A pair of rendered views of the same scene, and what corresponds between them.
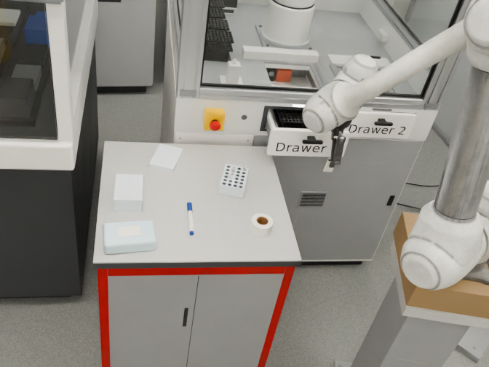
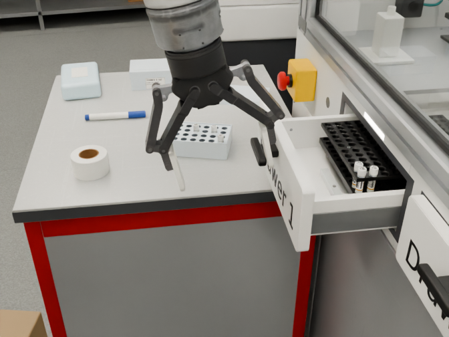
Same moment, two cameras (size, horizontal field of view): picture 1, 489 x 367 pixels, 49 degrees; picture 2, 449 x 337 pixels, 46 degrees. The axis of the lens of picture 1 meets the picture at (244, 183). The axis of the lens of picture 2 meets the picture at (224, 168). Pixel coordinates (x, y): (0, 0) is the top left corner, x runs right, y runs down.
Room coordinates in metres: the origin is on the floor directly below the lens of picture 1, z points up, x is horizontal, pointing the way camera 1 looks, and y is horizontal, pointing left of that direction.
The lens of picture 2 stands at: (1.61, -0.92, 1.32)
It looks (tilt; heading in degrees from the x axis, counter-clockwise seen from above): 32 degrees down; 97
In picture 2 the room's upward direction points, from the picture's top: straight up
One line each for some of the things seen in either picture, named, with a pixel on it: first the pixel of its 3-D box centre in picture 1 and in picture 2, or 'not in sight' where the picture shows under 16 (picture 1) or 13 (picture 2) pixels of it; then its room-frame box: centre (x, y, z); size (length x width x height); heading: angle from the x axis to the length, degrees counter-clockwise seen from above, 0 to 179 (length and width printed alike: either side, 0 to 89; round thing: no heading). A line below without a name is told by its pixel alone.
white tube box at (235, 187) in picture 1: (233, 180); (200, 140); (1.45, 0.04, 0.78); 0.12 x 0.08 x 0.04; 179
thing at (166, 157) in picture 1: (166, 157); (242, 95); (1.51, 0.29, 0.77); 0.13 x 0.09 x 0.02; 176
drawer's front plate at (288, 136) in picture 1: (308, 143); (281, 166); (1.62, -0.20, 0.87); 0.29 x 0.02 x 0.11; 105
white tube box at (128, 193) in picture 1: (128, 192); (155, 73); (1.28, 0.36, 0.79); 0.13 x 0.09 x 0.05; 14
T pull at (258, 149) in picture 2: (311, 140); (265, 150); (1.59, -0.20, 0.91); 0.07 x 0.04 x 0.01; 105
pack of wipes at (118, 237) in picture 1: (129, 236); (80, 79); (1.09, 0.31, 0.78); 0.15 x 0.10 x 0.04; 111
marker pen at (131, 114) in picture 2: (190, 218); (115, 115); (1.23, 0.15, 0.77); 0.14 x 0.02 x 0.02; 14
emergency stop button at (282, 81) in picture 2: (215, 124); (284, 81); (1.62, 0.14, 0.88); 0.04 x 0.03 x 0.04; 105
